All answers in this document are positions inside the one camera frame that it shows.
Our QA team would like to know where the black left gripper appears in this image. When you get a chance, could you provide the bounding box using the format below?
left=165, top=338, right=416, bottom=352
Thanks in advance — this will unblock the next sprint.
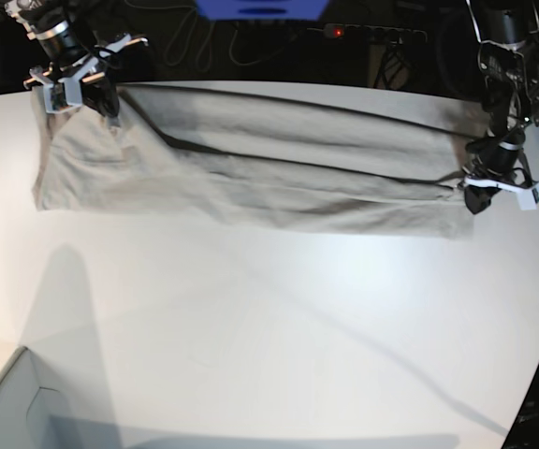
left=460, top=138, right=503, bottom=214

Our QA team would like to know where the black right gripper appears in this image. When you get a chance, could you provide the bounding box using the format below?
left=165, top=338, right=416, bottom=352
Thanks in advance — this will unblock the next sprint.
left=82, top=79, right=120, bottom=125

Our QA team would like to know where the beige grey t-shirt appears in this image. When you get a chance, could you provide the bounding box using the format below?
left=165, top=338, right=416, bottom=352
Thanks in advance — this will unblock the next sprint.
left=31, top=84, right=480, bottom=239

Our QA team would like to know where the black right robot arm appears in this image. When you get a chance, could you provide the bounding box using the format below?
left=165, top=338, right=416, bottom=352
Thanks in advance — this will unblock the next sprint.
left=5, top=1, right=131, bottom=118

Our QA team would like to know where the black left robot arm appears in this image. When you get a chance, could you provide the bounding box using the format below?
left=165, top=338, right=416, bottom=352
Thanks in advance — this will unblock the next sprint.
left=459, top=1, right=539, bottom=215

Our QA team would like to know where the blue plastic bin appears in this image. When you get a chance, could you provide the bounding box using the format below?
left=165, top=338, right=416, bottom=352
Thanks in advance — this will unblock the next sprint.
left=196, top=0, right=329, bottom=21

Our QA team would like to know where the black power strip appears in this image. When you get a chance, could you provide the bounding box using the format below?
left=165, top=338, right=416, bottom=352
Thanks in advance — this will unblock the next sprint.
left=321, top=23, right=429, bottom=45

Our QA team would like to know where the white cardboard box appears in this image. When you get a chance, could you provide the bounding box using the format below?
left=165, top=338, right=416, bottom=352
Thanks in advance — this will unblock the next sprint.
left=0, top=346, right=124, bottom=448

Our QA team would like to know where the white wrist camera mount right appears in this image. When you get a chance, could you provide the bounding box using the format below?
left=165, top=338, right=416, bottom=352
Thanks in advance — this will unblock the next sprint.
left=23, top=31, right=149, bottom=114

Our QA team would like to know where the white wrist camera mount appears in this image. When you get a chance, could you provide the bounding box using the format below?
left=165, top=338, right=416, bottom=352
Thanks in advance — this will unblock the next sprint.
left=23, top=31, right=149, bottom=114
left=459, top=163, right=539, bottom=210

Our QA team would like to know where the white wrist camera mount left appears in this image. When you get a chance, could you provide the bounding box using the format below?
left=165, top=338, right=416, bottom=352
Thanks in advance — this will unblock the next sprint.
left=459, top=163, right=539, bottom=210

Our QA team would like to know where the white looped cable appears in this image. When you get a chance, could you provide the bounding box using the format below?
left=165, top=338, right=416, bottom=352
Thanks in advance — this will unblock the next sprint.
left=162, top=18, right=299, bottom=67

